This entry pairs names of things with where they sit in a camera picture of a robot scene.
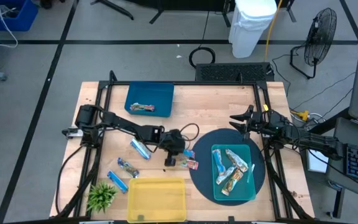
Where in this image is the small green artificial plant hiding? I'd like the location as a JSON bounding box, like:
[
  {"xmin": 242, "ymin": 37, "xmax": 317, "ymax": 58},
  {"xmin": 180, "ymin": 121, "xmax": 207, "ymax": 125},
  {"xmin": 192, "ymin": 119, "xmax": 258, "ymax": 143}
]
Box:
[{"xmin": 86, "ymin": 181, "xmax": 119, "ymax": 214}]

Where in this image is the dark blue granola bar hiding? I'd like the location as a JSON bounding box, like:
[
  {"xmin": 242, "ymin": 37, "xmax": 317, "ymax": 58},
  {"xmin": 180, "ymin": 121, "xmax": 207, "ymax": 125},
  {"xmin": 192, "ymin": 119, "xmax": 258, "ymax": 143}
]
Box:
[{"xmin": 117, "ymin": 157, "xmax": 140, "ymax": 179}]

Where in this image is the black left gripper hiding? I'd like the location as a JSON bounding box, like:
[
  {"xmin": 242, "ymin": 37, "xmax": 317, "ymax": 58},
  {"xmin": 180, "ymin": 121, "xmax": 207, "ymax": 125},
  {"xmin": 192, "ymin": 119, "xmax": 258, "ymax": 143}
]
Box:
[{"xmin": 158, "ymin": 128, "xmax": 187, "ymax": 168}]

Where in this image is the yellow hanging cable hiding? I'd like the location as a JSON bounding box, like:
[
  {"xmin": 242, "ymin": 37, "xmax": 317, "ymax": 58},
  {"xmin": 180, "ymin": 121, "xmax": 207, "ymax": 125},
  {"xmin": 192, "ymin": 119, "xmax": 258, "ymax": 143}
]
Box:
[{"xmin": 264, "ymin": 0, "xmax": 284, "ymax": 62}]

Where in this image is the black partition panel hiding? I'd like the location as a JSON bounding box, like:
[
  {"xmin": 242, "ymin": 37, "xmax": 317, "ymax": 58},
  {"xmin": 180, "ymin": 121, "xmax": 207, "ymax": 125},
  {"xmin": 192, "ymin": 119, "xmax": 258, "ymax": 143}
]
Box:
[{"xmin": 129, "ymin": 0, "xmax": 230, "ymax": 28}]

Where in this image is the black aluminium table frame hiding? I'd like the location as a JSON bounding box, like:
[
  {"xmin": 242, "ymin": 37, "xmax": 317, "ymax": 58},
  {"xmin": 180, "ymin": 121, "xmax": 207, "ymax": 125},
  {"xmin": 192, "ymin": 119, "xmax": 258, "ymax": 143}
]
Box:
[{"xmin": 53, "ymin": 70, "xmax": 314, "ymax": 223}]

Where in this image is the red green granola bar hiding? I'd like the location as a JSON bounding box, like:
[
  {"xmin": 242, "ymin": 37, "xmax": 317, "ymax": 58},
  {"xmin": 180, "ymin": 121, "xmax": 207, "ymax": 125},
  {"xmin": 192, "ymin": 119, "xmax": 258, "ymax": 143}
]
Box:
[{"xmin": 129, "ymin": 103, "xmax": 155, "ymax": 113}]

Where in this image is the blue white granola bar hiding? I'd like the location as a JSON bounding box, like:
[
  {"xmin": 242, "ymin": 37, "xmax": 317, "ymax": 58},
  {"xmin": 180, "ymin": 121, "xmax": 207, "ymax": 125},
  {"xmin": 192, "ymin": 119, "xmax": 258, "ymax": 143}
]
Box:
[{"xmin": 211, "ymin": 149, "xmax": 227, "ymax": 175}]

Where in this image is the white trash can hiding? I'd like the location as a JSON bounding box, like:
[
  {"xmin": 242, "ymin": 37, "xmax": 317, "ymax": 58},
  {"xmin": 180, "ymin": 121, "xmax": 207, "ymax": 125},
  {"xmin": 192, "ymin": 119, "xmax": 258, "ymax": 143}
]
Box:
[{"xmin": 227, "ymin": 0, "xmax": 278, "ymax": 59}]

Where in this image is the white box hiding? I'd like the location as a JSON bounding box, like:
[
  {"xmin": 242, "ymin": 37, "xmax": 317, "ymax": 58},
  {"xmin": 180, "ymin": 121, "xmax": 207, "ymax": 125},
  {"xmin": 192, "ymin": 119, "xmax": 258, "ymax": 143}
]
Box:
[{"xmin": 306, "ymin": 149, "xmax": 330, "ymax": 174}]

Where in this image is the translucent yellow plastic bin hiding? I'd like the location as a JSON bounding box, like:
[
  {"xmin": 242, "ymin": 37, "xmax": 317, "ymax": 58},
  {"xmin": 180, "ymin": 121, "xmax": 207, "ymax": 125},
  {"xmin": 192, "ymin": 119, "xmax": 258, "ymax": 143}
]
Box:
[{"xmin": 127, "ymin": 177, "xmax": 188, "ymax": 224}]

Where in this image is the coiled black cable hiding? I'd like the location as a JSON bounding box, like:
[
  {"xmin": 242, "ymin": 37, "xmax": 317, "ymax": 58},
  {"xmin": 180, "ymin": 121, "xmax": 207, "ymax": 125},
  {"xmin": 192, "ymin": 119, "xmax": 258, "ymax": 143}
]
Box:
[{"xmin": 188, "ymin": 11, "xmax": 216, "ymax": 69}]

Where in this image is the round dark blue woven mat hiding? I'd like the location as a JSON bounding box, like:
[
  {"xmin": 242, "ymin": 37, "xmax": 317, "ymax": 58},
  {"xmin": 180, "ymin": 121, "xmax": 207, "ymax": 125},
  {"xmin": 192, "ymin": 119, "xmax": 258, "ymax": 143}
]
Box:
[{"xmin": 188, "ymin": 128, "xmax": 267, "ymax": 207}]

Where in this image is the thick black cable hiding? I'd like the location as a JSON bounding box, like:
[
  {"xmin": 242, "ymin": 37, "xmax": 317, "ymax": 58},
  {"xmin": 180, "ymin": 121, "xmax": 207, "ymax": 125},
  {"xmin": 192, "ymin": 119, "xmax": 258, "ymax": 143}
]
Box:
[{"xmin": 55, "ymin": 143, "xmax": 86, "ymax": 216}]

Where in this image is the silver orange granola bar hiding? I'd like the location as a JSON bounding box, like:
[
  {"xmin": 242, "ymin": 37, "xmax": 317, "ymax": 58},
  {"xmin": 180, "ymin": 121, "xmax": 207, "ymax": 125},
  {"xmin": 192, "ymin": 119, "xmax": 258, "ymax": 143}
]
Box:
[{"xmin": 225, "ymin": 149, "xmax": 249, "ymax": 173}]

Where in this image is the blue floor storage bin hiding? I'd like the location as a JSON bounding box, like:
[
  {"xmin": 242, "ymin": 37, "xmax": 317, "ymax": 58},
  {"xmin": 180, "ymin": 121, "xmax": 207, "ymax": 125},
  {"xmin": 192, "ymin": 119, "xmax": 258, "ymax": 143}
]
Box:
[{"xmin": 0, "ymin": 0, "xmax": 39, "ymax": 32}]

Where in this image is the black floor fan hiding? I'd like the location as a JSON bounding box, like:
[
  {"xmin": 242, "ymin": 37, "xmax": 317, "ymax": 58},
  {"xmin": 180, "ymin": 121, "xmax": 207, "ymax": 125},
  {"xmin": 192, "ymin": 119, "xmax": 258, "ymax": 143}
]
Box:
[{"xmin": 289, "ymin": 7, "xmax": 338, "ymax": 80}]

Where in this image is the opaque blue plastic bin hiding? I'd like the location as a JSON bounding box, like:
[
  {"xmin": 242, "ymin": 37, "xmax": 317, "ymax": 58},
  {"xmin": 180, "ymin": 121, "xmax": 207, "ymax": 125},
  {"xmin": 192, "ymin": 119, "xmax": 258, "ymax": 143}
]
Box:
[{"xmin": 124, "ymin": 81, "xmax": 175, "ymax": 118}]

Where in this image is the green orange granola bar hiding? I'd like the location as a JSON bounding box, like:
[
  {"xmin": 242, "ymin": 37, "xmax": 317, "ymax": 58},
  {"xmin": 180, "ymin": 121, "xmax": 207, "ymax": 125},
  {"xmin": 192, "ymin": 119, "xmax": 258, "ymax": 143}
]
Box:
[{"xmin": 221, "ymin": 168, "xmax": 244, "ymax": 197}]

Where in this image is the yellow power plug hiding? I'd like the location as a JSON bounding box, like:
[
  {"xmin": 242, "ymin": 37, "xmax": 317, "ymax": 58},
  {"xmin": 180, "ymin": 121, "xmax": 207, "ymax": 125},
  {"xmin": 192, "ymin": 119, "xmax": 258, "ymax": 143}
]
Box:
[{"xmin": 290, "ymin": 110, "xmax": 310, "ymax": 122}]

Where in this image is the translucent teal plastic bin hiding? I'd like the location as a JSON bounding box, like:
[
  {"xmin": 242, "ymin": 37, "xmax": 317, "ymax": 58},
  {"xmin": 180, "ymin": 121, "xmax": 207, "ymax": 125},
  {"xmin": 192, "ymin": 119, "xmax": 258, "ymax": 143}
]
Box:
[{"xmin": 211, "ymin": 143, "xmax": 257, "ymax": 202}]

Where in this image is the black perforated metal case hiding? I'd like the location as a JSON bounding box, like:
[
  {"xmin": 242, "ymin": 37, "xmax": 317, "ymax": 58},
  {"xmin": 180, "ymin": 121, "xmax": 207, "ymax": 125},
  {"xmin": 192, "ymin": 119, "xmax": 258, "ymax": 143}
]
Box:
[{"xmin": 195, "ymin": 62, "xmax": 275, "ymax": 83}]

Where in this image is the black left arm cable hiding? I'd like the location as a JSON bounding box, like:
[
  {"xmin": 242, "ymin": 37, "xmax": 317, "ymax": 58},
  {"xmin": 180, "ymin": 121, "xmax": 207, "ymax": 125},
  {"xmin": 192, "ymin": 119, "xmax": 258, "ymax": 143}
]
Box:
[{"xmin": 154, "ymin": 123, "xmax": 200, "ymax": 154}]

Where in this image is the silver blue granola bar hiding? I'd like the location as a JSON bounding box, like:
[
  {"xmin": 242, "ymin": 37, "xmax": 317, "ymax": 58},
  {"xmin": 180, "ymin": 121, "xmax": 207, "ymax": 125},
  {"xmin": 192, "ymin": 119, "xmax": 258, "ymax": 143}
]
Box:
[{"xmin": 215, "ymin": 166, "xmax": 237, "ymax": 185}]

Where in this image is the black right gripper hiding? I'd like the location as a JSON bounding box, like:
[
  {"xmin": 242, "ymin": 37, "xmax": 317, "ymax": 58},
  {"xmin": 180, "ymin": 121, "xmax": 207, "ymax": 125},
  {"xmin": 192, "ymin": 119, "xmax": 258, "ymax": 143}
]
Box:
[{"xmin": 229, "ymin": 105, "xmax": 276, "ymax": 141}]

